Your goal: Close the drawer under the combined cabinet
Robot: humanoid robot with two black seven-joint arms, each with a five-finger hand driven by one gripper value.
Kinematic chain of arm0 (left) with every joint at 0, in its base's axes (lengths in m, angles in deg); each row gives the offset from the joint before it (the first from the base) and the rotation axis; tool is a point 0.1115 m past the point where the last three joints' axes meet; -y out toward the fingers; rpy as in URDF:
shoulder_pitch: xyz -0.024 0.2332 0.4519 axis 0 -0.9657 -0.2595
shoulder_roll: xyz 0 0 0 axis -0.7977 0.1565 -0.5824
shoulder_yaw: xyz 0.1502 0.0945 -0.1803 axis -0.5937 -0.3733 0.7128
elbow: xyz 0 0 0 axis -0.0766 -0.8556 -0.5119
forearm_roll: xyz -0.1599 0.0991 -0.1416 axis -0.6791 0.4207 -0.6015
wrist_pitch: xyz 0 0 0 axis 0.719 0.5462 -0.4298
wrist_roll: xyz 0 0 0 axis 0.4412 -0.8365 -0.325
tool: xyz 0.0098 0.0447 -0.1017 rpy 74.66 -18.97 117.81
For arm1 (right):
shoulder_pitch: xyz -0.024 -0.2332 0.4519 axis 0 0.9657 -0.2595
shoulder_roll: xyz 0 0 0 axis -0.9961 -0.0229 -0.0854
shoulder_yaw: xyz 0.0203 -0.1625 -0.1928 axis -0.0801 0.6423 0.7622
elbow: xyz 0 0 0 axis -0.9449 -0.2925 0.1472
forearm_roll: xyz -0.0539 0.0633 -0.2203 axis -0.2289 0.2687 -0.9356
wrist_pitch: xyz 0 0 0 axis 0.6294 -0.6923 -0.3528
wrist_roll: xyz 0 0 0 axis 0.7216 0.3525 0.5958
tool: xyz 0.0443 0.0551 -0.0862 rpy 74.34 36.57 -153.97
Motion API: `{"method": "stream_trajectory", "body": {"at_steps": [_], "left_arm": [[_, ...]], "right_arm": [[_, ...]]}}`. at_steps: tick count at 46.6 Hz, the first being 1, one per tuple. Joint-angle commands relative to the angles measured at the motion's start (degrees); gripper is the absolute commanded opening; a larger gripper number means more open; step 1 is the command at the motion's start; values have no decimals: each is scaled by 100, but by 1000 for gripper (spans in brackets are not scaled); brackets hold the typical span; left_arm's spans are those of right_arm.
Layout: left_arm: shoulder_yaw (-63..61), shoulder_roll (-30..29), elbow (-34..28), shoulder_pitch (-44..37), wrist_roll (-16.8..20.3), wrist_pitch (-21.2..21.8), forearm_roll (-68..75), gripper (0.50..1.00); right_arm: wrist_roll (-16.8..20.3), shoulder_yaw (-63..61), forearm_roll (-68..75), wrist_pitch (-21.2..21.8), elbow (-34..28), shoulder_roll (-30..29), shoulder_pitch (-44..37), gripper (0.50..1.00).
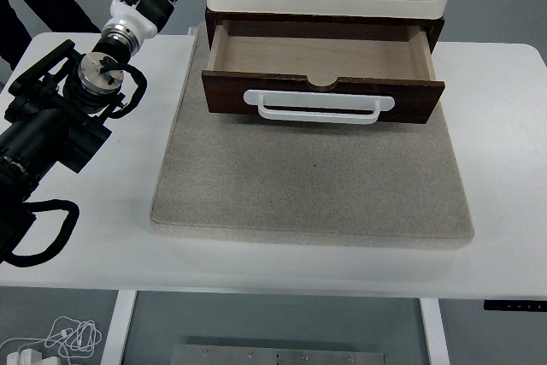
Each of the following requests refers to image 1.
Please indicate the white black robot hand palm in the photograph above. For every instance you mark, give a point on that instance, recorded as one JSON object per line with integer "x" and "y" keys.
{"x": 133, "y": 24}

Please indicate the dark wooden drawer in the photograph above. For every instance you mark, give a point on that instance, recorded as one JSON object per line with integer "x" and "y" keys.
{"x": 399, "y": 69}

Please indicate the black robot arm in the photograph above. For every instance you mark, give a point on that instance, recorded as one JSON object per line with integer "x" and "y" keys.
{"x": 57, "y": 116}

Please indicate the person in dark clothes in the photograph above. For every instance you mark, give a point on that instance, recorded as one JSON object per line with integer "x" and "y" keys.
{"x": 57, "y": 15}

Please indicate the grey felt mat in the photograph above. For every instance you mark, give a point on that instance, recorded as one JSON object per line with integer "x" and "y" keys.
{"x": 240, "y": 178}

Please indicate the grey metal floor plate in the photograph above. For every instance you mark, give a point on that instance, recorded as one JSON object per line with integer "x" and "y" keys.
{"x": 217, "y": 354}

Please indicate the left white table leg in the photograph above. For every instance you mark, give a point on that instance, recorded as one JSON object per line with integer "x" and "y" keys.
{"x": 115, "y": 344}

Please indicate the white table leg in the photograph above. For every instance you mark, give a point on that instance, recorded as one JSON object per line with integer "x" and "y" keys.
{"x": 437, "y": 348}
{"x": 115, "y": 344}

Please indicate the white power adapter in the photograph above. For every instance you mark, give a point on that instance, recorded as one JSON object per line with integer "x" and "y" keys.
{"x": 31, "y": 357}

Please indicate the right white table leg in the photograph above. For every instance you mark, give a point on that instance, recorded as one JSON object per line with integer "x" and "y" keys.
{"x": 437, "y": 348}

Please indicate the black desk control panel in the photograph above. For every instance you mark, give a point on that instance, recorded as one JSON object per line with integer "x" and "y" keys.
{"x": 515, "y": 305}

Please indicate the white drawer handle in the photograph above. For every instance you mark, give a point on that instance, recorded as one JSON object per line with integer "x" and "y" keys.
{"x": 319, "y": 107}

